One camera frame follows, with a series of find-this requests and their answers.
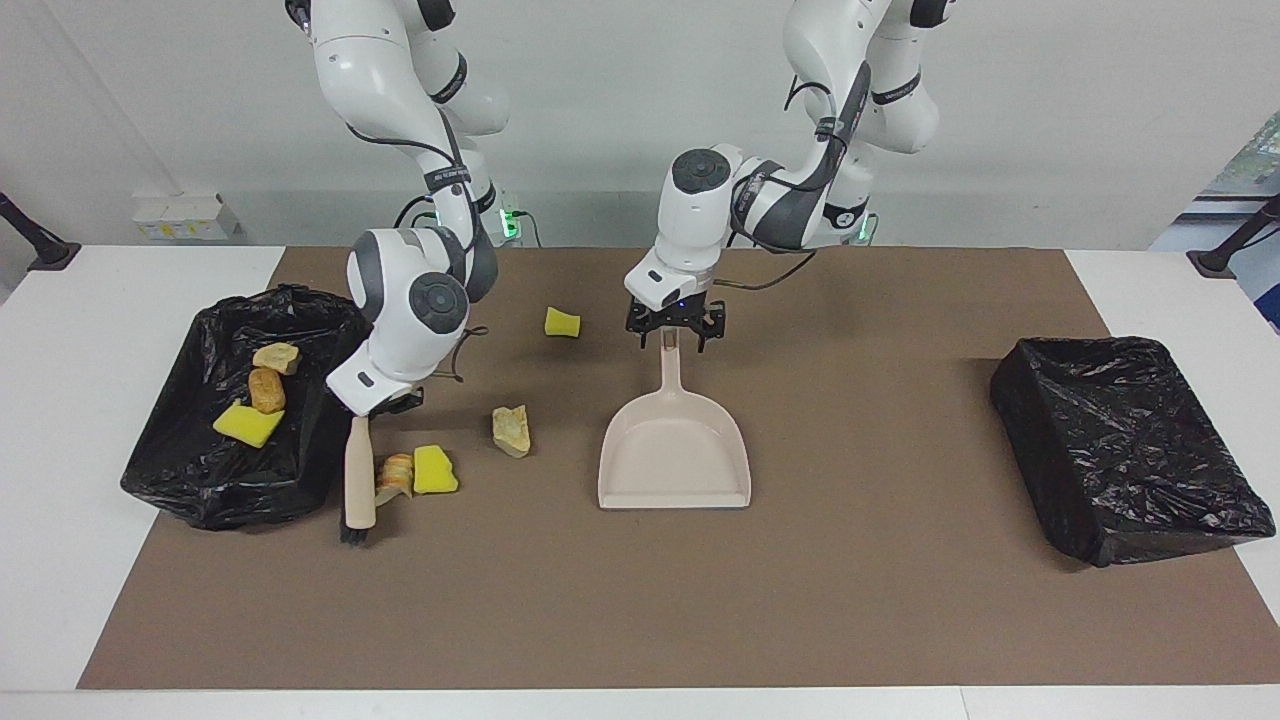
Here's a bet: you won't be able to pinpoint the yellow sponge piece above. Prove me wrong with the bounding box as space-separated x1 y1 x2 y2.
212 400 286 448
413 445 460 496

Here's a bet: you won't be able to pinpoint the white wall socket box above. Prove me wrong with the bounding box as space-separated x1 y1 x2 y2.
133 193 241 243

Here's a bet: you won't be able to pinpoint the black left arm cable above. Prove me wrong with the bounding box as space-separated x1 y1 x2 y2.
715 0 871 293

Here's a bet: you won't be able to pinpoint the window with green view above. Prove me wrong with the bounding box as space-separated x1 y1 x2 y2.
1203 120 1280 198

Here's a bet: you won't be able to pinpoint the beige plastic dustpan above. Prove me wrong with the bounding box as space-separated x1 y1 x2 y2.
598 345 753 511

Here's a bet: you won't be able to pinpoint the black camera stand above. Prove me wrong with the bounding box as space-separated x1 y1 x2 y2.
1186 195 1280 279
0 192 83 273

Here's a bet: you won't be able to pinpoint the beige hand brush black bristles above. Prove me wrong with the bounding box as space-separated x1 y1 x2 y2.
340 412 379 546

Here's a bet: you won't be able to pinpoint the striped bread slice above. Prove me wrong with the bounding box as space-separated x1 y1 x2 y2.
375 453 415 507

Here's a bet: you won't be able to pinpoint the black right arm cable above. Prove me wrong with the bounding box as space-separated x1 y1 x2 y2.
285 0 491 384

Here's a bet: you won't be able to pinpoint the brown table mat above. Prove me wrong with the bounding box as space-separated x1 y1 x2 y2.
77 247 1280 691

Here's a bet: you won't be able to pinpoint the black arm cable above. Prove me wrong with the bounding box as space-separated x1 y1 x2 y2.
715 0 871 293
285 0 491 384

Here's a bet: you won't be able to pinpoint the brown bread roll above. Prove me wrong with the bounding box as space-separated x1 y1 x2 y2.
248 367 288 415

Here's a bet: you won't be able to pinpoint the rectangular bin with black bag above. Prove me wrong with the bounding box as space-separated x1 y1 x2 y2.
990 336 1277 569

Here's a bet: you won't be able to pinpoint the pale bread chunk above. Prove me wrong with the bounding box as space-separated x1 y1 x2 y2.
491 405 533 460

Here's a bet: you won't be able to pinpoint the bin with crumpled black bag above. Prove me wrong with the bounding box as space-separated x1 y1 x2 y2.
120 284 374 531

